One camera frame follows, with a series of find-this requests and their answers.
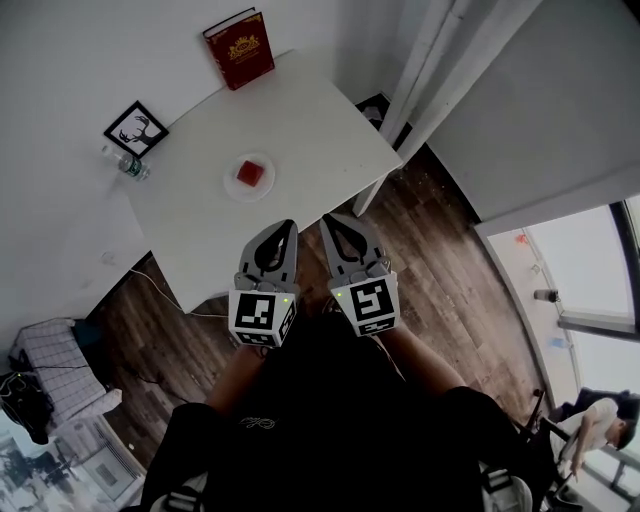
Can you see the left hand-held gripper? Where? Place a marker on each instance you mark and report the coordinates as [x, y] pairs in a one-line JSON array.
[[256, 312]]

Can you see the person's right white shoe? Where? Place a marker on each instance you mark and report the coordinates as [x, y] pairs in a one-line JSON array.
[[505, 492]]

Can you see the white table leg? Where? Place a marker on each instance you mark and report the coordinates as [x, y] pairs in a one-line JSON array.
[[369, 197]]

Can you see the person's right forearm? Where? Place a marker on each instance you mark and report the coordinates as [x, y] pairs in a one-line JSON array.
[[420, 357]]

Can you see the grey bottle on sill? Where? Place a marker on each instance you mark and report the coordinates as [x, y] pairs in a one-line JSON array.
[[546, 295]]

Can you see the red piece of meat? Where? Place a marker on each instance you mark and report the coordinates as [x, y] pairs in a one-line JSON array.
[[250, 173]]

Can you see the black chair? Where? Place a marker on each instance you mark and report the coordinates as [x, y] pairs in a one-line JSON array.
[[542, 445]]

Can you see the clear plastic water bottle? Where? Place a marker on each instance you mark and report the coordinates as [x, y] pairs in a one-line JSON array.
[[131, 166]]

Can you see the person's left forearm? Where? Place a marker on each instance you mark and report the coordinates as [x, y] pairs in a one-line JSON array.
[[235, 380]]

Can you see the white round plate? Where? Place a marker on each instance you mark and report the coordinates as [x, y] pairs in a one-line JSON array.
[[240, 190]]

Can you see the person's left white shoe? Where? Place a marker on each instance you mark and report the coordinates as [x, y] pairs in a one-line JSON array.
[[185, 495]]

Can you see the person's white shoe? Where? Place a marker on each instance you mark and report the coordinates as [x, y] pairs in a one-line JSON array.
[[505, 492], [185, 495]]

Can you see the black framed deer picture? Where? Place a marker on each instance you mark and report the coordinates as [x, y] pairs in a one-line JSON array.
[[136, 130]]

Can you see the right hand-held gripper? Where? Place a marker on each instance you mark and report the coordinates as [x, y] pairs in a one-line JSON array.
[[371, 302]]

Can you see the red book with gold print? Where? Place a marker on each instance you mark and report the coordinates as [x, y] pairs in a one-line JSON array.
[[242, 52]]

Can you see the white checked cloth box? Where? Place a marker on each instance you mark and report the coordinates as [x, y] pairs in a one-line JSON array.
[[60, 370]]

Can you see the person's black clothing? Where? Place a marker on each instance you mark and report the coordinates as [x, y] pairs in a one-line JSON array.
[[325, 430]]

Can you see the black box with white label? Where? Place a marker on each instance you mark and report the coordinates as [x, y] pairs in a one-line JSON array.
[[380, 112]]

